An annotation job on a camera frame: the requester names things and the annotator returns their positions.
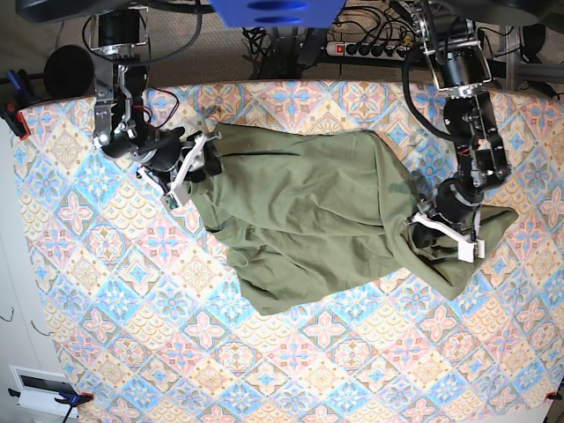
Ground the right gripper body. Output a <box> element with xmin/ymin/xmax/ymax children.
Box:
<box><xmin>140</xmin><ymin>136</ymin><xmax>194</xmax><ymax>181</ymax></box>

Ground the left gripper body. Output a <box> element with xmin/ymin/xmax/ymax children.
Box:
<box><xmin>431</xmin><ymin>180</ymin><xmax>483</xmax><ymax>232</ymax></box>

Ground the green t-shirt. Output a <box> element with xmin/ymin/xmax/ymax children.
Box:
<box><xmin>187</xmin><ymin>122</ymin><xmax>520</xmax><ymax>316</ymax></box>

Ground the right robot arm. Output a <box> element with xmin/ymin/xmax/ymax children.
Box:
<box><xmin>16</xmin><ymin>1</ymin><xmax>221</xmax><ymax>210</ymax></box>

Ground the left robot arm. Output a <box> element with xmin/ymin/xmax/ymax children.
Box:
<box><xmin>402</xmin><ymin>1</ymin><xmax>553</xmax><ymax>263</ymax></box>

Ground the black round stool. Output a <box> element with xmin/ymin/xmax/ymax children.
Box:
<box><xmin>43</xmin><ymin>45</ymin><xmax>94</xmax><ymax>100</ymax></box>

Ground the patterned tablecloth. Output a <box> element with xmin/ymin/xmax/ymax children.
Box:
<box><xmin>11</xmin><ymin>93</ymin><xmax>563</xmax><ymax>422</ymax></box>

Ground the blue clamp upper left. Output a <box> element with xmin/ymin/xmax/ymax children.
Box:
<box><xmin>1</xmin><ymin>70</ymin><xmax>32</xmax><ymax>140</ymax></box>

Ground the blue clamp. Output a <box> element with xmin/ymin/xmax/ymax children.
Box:
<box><xmin>1</xmin><ymin>70</ymin><xmax>32</xmax><ymax>140</ymax></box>
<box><xmin>8</xmin><ymin>389</ymin><xmax>93</xmax><ymax>422</ymax></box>

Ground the white power strip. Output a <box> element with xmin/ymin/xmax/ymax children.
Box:
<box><xmin>325</xmin><ymin>41</ymin><xmax>407</xmax><ymax>61</ymax></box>

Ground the orange clamp lower right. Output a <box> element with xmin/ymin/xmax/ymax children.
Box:
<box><xmin>545</xmin><ymin>391</ymin><xmax>563</xmax><ymax>401</ymax></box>

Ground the blue clamp lower left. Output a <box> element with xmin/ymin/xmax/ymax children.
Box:
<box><xmin>8</xmin><ymin>389</ymin><xmax>93</xmax><ymax>422</ymax></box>

